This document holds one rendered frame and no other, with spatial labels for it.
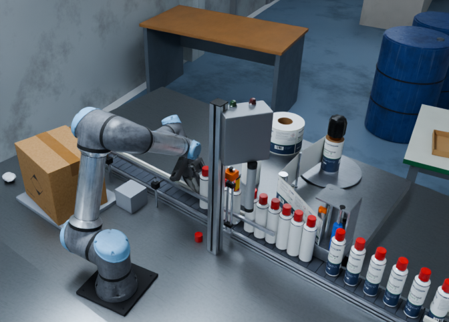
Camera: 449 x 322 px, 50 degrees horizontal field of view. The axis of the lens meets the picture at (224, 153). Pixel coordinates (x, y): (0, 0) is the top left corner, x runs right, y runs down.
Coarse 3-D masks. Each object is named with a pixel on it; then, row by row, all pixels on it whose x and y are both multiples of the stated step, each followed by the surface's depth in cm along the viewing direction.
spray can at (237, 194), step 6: (234, 192) 194; (240, 192) 195; (234, 198) 195; (240, 198) 196; (234, 204) 196; (240, 204) 198; (234, 210) 198; (240, 210) 201; (228, 216) 202; (234, 222) 202
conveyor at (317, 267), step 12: (120, 168) 234; (132, 168) 234; (144, 180) 227; (168, 192) 219; (180, 192) 220; (192, 204) 213; (240, 228) 201; (264, 240) 195; (276, 252) 190; (300, 264) 185; (312, 264) 185; (324, 264) 185; (324, 276) 180; (348, 288) 176; (360, 288) 176; (372, 300) 171; (396, 312) 167; (420, 312) 168
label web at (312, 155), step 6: (324, 138) 230; (312, 144) 223; (318, 144) 228; (306, 150) 221; (312, 150) 226; (318, 150) 231; (306, 156) 224; (312, 156) 228; (318, 156) 233; (306, 162) 226; (312, 162) 231; (318, 162) 236; (300, 168) 224; (306, 168) 229; (300, 174) 227
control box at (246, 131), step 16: (224, 112) 160; (240, 112) 160; (256, 112) 160; (272, 112) 161; (224, 128) 159; (240, 128) 160; (256, 128) 162; (224, 144) 162; (240, 144) 164; (256, 144) 166; (224, 160) 166; (240, 160) 168; (256, 160) 170
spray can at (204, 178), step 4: (204, 168) 201; (204, 172) 200; (200, 176) 203; (204, 176) 202; (200, 180) 203; (204, 180) 202; (200, 184) 204; (204, 184) 203; (200, 188) 205; (204, 188) 204; (200, 192) 206; (204, 192) 205; (204, 196) 206; (200, 200) 208; (200, 204) 210; (204, 204) 208; (204, 208) 210
